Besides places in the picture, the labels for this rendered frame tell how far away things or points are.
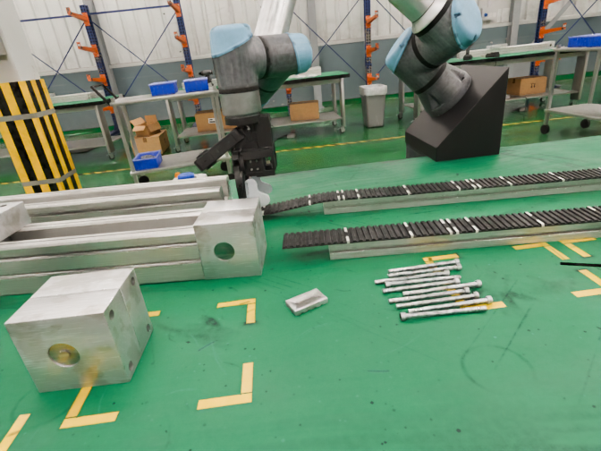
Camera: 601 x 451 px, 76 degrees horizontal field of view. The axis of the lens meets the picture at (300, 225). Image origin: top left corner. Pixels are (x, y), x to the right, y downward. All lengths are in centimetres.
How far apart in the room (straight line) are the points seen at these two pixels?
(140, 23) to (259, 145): 789
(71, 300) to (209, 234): 21
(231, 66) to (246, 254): 33
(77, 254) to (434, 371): 54
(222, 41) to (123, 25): 800
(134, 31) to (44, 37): 166
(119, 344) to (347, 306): 27
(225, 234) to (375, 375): 29
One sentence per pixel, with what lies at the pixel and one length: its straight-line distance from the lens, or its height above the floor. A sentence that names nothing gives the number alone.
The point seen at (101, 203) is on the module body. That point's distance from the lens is 85.
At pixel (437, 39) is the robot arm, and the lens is 111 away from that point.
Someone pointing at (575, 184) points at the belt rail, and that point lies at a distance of 95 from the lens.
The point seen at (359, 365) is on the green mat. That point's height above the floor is 78.
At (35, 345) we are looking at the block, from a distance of 50.
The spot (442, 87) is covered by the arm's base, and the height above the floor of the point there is 96.
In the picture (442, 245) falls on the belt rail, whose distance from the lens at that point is 65.
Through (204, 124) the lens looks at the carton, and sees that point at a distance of 561.
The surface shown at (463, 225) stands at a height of 81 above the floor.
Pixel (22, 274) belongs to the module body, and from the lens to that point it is 76.
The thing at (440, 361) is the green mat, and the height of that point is 78.
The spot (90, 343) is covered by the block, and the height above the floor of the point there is 84.
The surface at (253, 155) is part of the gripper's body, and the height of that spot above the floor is 92.
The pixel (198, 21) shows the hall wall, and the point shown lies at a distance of 837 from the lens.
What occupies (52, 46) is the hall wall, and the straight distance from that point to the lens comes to 917.
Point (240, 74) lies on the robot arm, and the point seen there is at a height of 107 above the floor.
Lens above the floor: 109
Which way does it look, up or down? 24 degrees down
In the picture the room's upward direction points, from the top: 6 degrees counter-clockwise
